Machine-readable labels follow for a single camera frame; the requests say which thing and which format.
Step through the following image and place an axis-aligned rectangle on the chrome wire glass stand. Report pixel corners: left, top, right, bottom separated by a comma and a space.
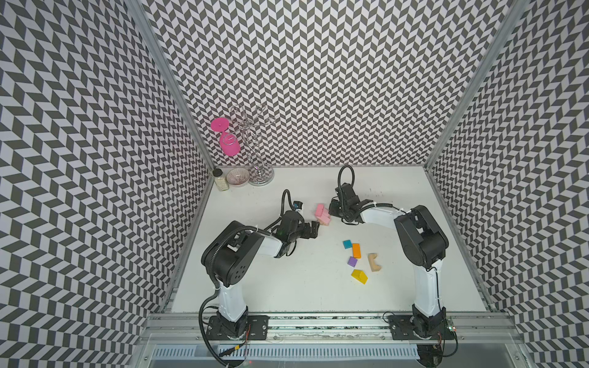
232, 104, 275, 186

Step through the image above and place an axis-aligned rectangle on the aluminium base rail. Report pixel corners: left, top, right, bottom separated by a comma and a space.
128, 312, 535, 367

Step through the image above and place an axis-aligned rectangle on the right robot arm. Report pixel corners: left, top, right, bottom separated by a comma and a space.
329, 183, 449, 340

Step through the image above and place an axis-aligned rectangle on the natural wood arch block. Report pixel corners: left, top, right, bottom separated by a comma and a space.
368, 253, 382, 272

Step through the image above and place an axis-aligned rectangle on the striped ceramic bowl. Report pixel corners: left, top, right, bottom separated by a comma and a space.
225, 168, 250, 187

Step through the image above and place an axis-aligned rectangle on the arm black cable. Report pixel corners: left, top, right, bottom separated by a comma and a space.
337, 165, 356, 199
197, 188, 295, 368

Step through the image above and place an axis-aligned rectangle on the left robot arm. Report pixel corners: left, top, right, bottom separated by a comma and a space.
201, 210, 320, 339

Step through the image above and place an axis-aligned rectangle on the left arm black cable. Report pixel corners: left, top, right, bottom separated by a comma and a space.
197, 188, 295, 368

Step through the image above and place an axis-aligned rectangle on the pink plastic wine glass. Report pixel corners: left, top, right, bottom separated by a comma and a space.
210, 117, 241, 157

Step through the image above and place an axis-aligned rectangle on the glass spice jar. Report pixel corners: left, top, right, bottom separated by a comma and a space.
212, 168, 229, 192

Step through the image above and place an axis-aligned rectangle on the yellow block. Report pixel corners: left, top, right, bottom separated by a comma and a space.
351, 269, 368, 285

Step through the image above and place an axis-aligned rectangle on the purple block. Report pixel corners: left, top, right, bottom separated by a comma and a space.
348, 257, 358, 268

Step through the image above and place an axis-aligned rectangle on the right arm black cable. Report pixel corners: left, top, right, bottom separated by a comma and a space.
337, 165, 356, 199

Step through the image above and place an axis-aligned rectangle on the orange block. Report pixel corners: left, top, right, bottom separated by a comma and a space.
352, 243, 361, 259

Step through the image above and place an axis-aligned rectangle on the light pink block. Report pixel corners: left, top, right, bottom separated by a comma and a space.
321, 208, 331, 226
314, 203, 325, 220

